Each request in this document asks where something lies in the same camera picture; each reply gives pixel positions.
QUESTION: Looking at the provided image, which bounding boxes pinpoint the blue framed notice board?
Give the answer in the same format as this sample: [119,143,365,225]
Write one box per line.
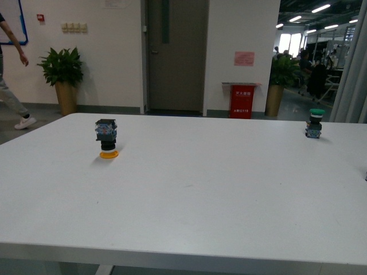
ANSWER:
[1,0,28,46]

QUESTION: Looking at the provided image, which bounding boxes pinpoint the walking person grey trousers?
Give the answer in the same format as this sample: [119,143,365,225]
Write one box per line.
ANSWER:
[1,14,37,130]

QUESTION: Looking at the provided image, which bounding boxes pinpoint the left potted plant gold pot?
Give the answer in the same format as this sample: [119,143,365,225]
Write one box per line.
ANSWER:
[37,48,84,116]

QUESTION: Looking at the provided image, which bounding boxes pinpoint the red fire extinguisher box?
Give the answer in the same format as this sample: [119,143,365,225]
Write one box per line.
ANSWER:
[222,82,261,119]

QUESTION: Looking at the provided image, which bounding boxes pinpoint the beige wall switch row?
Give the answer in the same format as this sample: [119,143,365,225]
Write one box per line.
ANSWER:
[61,22,88,33]

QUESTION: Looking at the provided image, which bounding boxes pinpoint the green push button switch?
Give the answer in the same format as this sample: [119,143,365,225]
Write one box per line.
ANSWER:
[305,108,325,139]

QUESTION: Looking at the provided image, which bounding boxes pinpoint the red fire alarm box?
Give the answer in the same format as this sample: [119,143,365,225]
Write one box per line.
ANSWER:
[37,14,45,22]

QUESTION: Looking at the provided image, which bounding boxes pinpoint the seated person dark clothes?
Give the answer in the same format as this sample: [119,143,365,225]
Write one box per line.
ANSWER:
[299,49,313,86]

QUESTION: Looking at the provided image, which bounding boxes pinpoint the potted plant gold pot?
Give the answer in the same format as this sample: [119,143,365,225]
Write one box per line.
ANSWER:
[264,55,300,117]
[37,48,84,116]

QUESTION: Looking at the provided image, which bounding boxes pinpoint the pink wall notice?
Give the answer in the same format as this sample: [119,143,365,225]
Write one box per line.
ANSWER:
[234,52,255,66]

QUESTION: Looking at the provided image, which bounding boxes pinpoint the grey door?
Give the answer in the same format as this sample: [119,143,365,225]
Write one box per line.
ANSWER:
[146,1,209,114]

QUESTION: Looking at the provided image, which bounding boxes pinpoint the right potted plant gold pot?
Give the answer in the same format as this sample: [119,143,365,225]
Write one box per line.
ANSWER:
[264,55,300,117]

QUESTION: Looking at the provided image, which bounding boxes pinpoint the yellow push button switch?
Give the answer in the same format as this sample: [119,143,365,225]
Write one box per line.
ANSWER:
[95,119,119,159]

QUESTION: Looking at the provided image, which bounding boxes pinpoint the grey curtain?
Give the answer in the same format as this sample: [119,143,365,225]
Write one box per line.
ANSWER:
[329,1,366,124]

